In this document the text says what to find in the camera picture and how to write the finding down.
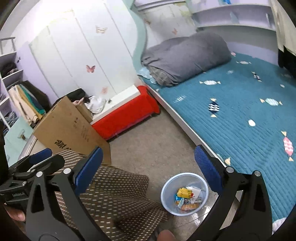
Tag red storage bench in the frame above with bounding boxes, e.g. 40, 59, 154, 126
91, 85, 161, 141

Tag mint green cabinet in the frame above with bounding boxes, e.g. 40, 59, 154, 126
3, 116, 35, 161

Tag lilac headboard shelf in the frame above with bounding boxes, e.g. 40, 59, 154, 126
188, 0, 277, 32

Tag teal patterned bed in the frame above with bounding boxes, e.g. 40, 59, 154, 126
139, 52, 296, 223

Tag white plastic bag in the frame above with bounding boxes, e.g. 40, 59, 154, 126
84, 95, 107, 114

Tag hanging white and black clothes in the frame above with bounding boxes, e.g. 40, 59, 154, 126
269, 0, 296, 73

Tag brown patterned pants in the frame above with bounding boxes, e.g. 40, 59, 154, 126
50, 149, 171, 241

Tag grey duvet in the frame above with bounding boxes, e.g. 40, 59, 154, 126
141, 31, 232, 88

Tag white bed frame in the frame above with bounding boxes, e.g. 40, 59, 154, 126
138, 75, 243, 202

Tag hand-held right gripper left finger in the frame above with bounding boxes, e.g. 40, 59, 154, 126
25, 146, 110, 241

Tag white paper scrap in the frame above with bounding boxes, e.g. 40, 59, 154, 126
186, 186, 202, 198

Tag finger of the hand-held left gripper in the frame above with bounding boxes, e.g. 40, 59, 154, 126
9, 148, 53, 173
29, 154, 65, 176

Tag orange snack wrapper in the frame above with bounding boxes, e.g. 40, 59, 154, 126
180, 203, 200, 211

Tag black bag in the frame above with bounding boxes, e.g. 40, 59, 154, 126
54, 88, 86, 107

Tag person's foot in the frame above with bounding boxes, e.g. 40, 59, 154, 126
157, 230, 176, 241

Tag translucent blue trash bin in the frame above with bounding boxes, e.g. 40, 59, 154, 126
161, 173, 209, 216

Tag brown cardboard box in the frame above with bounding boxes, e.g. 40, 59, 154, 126
33, 96, 112, 165

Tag open clothes shelf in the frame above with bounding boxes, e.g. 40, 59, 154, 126
0, 37, 52, 130

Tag light blue cloth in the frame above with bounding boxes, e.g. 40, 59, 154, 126
138, 67, 158, 85

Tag white wardrobe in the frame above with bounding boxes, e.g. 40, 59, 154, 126
29, 0, 148, 102

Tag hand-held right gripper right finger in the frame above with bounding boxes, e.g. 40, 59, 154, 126
187, 145, 274, 241

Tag person's left hand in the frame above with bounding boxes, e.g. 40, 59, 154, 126
4, 205, 26, 222

